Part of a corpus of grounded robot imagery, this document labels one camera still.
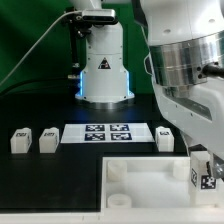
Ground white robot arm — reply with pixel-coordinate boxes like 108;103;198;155
70;0;224;180

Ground black camera on stand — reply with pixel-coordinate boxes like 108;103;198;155
75;9;117;25

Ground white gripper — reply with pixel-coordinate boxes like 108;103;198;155
143;54;224;183

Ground black cable on table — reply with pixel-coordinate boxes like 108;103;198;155
0;77;79;98

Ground black camera stand pole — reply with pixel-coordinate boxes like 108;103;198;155
68;17;80;79

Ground grey camera cable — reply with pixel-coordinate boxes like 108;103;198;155
0;9;83;88

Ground white square table top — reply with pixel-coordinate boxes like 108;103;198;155
101;156;224;210

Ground white sheet with tags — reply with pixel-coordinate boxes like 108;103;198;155
61;123;154;144

